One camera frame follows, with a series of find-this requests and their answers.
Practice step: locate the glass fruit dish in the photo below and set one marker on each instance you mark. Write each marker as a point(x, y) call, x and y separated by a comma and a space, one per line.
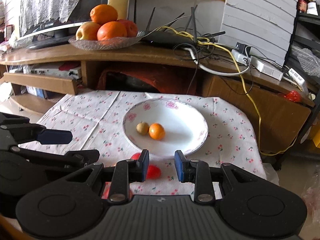
point(110, 44)

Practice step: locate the white lace cover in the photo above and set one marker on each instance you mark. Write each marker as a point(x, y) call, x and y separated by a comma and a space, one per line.
point(34, 12)

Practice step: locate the yellow red apple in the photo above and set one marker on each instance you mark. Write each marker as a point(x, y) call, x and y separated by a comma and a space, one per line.
point(87, 31)

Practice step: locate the black metal shelf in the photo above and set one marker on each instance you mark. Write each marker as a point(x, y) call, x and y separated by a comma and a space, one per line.
point(303, 57)

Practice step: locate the small orange tangerine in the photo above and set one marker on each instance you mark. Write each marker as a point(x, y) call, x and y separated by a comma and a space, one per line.
point(156, 131)

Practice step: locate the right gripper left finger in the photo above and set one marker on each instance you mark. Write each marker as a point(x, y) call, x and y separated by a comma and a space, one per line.
point(126, 172)

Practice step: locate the white power strip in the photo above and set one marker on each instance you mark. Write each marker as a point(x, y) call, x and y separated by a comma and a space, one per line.
point(240, 58)

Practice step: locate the yellow box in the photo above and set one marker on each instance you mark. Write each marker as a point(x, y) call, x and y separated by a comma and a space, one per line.
point(316, 139)

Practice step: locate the small brown longan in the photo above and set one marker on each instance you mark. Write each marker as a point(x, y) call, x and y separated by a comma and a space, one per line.
point(142, 128)

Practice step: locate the white floral plate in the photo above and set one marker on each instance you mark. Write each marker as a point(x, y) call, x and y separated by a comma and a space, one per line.
point(185, 127)

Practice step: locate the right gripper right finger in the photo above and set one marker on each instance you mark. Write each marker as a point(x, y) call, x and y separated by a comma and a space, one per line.
point(196, 172)

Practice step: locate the red apple behind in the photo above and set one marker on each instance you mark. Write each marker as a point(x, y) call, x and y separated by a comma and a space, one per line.
point(131, 27)

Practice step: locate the large orange top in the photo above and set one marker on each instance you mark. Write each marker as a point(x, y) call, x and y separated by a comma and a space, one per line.
point(103, 13)

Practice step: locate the black television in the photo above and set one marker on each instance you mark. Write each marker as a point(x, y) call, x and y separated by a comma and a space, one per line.
point(79, 15)

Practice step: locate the cherry print tablecloth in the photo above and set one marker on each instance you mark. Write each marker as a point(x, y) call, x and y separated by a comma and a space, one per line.
point(95, 120)

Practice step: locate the black wifi router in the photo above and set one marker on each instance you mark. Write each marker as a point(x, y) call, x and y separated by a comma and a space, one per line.
point(166, 36)

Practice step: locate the large orange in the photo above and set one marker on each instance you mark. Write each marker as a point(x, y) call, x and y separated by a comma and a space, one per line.
point(111, 30)
point(103, 13)

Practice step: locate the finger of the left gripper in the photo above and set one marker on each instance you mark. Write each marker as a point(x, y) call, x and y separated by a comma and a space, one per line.
point(71, 159)
point(24, 133)

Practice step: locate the white modem box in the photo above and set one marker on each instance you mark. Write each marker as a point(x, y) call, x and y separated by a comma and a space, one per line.
point(266, 68)

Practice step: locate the small red ornament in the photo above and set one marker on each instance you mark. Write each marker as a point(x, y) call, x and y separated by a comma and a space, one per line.
point(293, 96)

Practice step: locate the wooden tv stand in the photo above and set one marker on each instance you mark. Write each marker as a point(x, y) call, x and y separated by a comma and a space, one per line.
point(277, 121)

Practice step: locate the large orange front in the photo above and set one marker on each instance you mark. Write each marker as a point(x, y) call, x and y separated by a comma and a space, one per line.
point(111, 30)

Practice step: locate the red cherry tomato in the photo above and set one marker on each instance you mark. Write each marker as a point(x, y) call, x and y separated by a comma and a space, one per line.
point(153, 172)
point(135, 156)

